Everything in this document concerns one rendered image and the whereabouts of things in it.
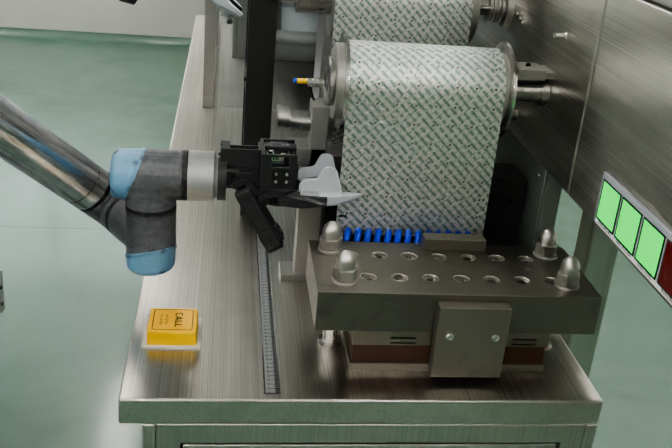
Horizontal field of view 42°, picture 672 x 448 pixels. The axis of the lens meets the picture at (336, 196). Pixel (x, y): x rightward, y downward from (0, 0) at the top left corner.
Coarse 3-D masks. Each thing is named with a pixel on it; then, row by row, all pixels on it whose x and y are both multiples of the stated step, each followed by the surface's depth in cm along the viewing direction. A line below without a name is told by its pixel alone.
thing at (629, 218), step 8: (624, 200) 106; (624, 208) 106; (632, 208) 104; (624, 216) 106; (632, 216) 104; (640, 216) 102; (624, 224) 106; (632, 224) 104; (616, 232) 108; (624, 232) 106; (632, 232) 104; (624, 240) 106; (632, 240) 104; (632, 248) 104
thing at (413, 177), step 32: (352, 128) 128; (384, 128) 129; (416, 128) 129; (448, 128) 130; (480, 128) 130; (352, 160) 130; (384, 160) 131; (416, 160) 131; (448, 160) 132; (480, 160) 132; (384, 192) 133; (416, 192) 133; (448, 192) 134; (480, 192) 135; (352, 224) 134; (384, 224) 135; (416, 224) 136; (448, 224) 136; (480, 224) 137
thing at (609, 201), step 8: (608, 192) 111; (616, 192) 109; (600, 200) 113; (608, 200) 111; (616, 200) 109; (600, 208) 113; (608, 208) 111; (616, 208) 108; (600, 216) 113; (608, 216) 111; (608, 224) 111
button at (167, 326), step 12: (156, 312) 128; (168, 312) 128; (180, 312) 128; (192, 312) 129; (156, 324) 125; (168, 324) 125; (180, 324) 125; (192, 324) 126; (156, 336) 123; (168, 336) 123; (180, 336) 124; (192, 336) 124
